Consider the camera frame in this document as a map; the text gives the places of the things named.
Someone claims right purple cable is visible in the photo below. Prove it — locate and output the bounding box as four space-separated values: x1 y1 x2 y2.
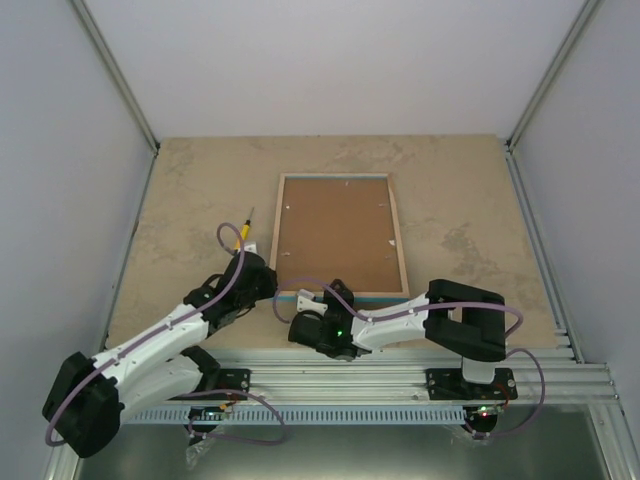
272 278 547 440

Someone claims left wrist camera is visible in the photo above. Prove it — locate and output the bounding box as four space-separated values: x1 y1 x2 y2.
244 241 258 254

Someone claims blue wooden picture frame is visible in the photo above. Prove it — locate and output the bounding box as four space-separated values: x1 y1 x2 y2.
270 172 410 302

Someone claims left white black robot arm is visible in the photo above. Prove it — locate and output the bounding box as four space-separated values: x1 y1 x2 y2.
42 252 277 458

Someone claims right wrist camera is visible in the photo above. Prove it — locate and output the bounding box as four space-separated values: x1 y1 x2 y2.
296 289 328 317

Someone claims grey slotted cable duct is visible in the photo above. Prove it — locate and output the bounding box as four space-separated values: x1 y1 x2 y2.
128 405 466 426

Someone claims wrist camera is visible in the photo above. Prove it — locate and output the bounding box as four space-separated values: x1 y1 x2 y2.
244 241 258 254
296 289 328 317

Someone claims aluminium profile rail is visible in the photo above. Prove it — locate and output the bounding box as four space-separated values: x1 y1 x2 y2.
69 349 621 406

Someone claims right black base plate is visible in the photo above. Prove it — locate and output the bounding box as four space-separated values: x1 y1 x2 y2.
424 368 519 401

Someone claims yellow handled screwdriver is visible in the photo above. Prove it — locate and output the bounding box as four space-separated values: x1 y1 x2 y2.
234 207 255 251

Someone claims purple cable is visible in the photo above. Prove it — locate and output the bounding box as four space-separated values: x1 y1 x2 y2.
44 222 287 447
272 278 547 440

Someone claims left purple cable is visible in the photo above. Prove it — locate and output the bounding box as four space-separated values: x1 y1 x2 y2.
44 222 287 447

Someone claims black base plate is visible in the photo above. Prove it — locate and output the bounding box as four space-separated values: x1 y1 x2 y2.
424 368 519 401
158 369 250 400

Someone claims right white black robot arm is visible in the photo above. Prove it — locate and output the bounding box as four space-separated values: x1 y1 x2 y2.
288 279 506 399

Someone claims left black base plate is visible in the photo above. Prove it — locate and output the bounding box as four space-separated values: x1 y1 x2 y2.
158 369 250 400

